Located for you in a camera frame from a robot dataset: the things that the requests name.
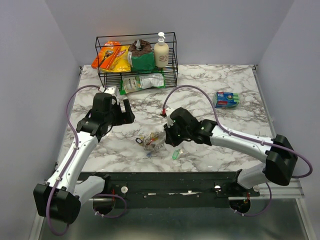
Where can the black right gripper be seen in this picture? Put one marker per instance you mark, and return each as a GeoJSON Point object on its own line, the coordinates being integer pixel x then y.
{"type": "Point", "coordinates": [170, 139]}

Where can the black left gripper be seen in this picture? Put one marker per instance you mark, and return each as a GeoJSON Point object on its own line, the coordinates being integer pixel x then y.
{"type": "Point", "coordinates": [124, 117]}

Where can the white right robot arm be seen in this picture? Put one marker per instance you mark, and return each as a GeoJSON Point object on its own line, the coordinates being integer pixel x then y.
{"type": "Point", "coordinates": [277, 160]}

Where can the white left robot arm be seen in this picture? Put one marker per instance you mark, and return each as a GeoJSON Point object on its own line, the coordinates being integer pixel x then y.
{"type": "Point", "coordinates": [61, 197]}

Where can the green white snack bag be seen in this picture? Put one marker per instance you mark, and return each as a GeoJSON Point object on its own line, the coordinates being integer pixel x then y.
{"type": "Point", "coordinates": [138, 82]}

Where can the green tagged key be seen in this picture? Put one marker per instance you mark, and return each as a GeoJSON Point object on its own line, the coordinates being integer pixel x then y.
{"type": "Point", "coordinates": [177, 153]}

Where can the blue green sponge pack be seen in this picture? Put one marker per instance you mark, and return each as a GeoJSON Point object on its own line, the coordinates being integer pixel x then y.
{"type": "Point", "coordinates": [225, 100]}

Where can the yellow snack bag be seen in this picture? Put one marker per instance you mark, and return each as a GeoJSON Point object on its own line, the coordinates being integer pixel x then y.
{"type": "Point", "coordinates": [120, 63]}

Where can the orange razor package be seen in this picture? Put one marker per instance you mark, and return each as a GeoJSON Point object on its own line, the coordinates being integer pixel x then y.
{"type": "Point", "coordinates": [106, 56]}

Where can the green brown paper bag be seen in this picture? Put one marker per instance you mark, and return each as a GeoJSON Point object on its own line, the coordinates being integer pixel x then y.
{"type": "Point", "coordinates": [141, 56]}

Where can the cream pump soap bottle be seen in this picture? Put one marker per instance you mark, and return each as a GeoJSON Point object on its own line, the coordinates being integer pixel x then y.
{"type": "Point", "coordinates": [161, 51]}

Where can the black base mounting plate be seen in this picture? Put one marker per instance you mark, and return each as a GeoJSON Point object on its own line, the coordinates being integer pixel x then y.
{"type": "Point", "coordinates": [139, 190]}

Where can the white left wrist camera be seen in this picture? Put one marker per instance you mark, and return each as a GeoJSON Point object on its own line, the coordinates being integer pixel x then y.
{"type": "Point", "coordinates": [112, 90]}

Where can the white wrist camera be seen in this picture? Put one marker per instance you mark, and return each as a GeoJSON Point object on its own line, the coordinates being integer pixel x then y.
{"type": "Point", "coordinates": [166, 112]}
{"type": "Point", "coordinates": [112, 90]}

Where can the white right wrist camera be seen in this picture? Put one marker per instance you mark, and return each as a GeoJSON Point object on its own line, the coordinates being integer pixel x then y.
{"type": "Point", "coordinates": [166, 112]}

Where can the black wire rack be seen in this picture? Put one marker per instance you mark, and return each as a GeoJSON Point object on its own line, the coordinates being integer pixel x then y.
{"type": "Point", "coordinates": [170, 72]}

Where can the aluminium frame rail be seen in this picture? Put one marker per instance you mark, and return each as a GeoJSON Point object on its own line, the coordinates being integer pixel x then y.
{"type": "Point", "coordinates": [294, 189]}

